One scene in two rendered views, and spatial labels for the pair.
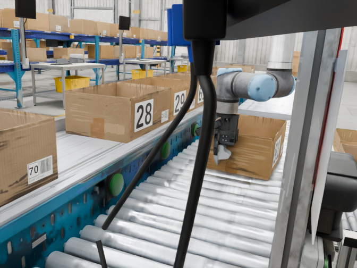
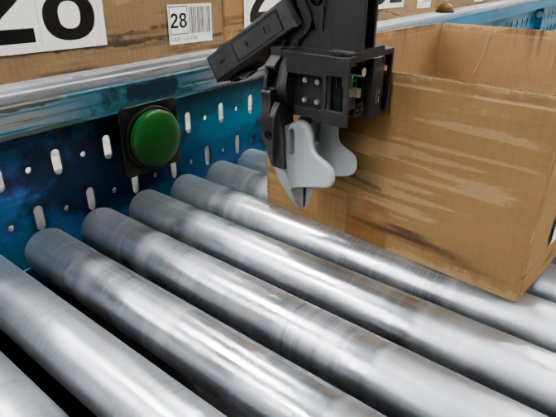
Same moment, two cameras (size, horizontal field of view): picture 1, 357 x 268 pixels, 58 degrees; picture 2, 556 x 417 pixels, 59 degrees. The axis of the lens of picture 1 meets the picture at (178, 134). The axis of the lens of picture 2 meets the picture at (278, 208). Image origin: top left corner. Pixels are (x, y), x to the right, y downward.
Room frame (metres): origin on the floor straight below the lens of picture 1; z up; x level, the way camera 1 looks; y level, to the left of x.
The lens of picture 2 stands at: (0.80, -0.28, 1.00)
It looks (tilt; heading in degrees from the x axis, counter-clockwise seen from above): 26 degrees down; 19
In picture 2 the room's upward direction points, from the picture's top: straight up
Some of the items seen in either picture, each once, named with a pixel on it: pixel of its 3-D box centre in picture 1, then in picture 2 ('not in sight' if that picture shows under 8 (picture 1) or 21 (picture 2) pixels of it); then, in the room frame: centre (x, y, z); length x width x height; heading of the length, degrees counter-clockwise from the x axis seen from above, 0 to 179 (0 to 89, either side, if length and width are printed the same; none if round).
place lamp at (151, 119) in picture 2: (167, 150); (157, 138); (1.30, 0.05, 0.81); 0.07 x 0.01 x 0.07; 160
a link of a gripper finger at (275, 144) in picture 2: (217, 143); (285, 117); (1.20, -0.15, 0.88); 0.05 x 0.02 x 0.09; 160
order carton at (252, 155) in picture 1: (245, 141); (467, 120); (1.41, -0.31, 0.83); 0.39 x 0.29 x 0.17; 155
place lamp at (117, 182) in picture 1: (117, 184); not in sight; (0.93, 0.18, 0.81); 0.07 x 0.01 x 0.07; 160
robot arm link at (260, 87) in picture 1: (255, 86); not in sight; (1.13, -0.26, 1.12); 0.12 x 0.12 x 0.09; 39
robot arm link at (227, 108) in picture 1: (226, 107); not in sight; (1.21, -0.18, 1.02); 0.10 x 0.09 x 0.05; 160
